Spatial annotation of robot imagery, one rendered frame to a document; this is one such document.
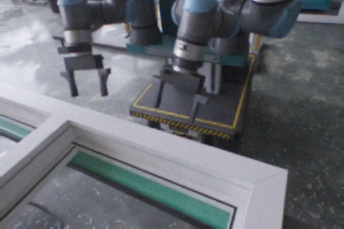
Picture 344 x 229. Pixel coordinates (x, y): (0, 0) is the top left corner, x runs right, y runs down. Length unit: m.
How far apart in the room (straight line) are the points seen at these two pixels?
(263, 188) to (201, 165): 0.09
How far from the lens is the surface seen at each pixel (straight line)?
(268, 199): 0.36
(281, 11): 0.96
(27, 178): 0.52
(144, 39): 1.26
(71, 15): 0.87
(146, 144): 0.42
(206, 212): 0.42
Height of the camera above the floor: 1.25
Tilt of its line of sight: 39 degrees down
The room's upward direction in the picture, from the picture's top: 6 degrees counter-clockwise
